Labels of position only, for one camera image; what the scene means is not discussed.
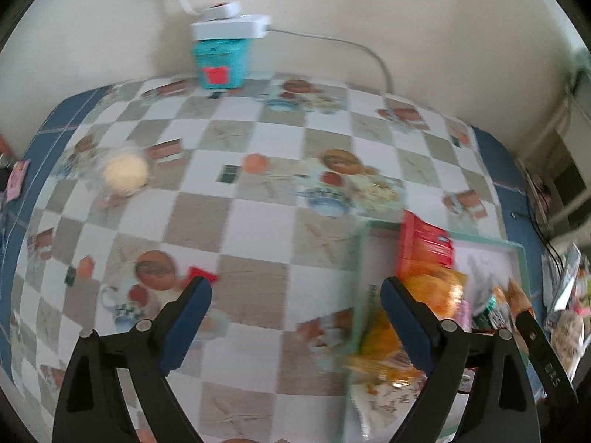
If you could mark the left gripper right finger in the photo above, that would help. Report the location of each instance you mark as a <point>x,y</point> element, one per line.
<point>500,407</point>

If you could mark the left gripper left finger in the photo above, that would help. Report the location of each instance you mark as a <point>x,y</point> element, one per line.
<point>91,406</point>

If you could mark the green white cracker packet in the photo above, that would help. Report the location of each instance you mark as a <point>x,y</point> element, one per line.
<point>493,310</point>

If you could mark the white rice cake packet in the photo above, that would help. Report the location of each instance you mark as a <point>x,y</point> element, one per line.
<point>381,404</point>

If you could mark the yellow transparent cake packet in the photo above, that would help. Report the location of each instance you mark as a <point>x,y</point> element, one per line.
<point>381,355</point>

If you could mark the red milk biscuit packet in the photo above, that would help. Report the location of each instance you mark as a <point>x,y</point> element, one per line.
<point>422,247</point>

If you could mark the clear round bun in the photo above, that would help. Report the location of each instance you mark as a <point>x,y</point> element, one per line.
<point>120,173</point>

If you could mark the orange swiss roll packet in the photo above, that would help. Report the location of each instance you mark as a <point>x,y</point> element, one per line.
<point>441,289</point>

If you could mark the teal shallow box tray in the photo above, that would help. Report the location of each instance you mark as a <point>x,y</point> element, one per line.
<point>486,262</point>

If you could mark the white shelf cabinet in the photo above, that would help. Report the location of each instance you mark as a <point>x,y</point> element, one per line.
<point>556,162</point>

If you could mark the checkered printed tablecloth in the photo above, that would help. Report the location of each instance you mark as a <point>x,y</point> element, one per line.
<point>268,187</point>

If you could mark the small pink sachet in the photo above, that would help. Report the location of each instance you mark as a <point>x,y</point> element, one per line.
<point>16,180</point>

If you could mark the teal toy box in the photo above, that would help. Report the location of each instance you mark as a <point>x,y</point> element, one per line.
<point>222,64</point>

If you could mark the white power strip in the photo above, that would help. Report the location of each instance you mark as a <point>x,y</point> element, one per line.
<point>225,21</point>

